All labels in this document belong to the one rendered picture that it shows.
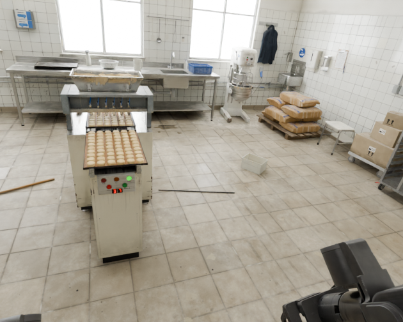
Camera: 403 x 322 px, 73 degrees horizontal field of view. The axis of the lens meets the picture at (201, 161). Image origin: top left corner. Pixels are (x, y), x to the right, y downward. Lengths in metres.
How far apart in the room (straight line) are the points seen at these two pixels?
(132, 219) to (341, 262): 1.78
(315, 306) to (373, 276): 0.13
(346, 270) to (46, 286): 2.16
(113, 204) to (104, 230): 0.24
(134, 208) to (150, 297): 0.64
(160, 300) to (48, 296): 0.77
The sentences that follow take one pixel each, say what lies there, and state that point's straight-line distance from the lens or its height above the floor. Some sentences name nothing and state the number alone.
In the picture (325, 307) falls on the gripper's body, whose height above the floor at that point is 1.39.
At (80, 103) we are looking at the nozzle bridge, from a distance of 2.51.
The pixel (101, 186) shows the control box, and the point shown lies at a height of 0.77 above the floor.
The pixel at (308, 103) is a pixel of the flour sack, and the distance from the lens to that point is 5.31.
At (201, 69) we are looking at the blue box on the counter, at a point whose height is 0.95.
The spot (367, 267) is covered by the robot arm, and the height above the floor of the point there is 1.50.
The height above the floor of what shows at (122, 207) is 0.55.
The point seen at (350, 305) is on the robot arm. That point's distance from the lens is 0.49.
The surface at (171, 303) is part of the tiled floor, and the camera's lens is 2.17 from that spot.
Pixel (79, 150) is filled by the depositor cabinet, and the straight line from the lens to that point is 2.57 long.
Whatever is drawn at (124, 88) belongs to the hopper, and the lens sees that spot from 2.45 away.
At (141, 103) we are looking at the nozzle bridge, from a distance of 2.52.
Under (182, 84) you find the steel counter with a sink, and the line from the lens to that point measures 5.24.
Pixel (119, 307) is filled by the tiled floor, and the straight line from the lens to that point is 2.18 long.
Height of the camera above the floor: 1.79
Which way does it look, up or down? 28 degrees down
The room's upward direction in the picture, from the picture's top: 6 degrees clockwise
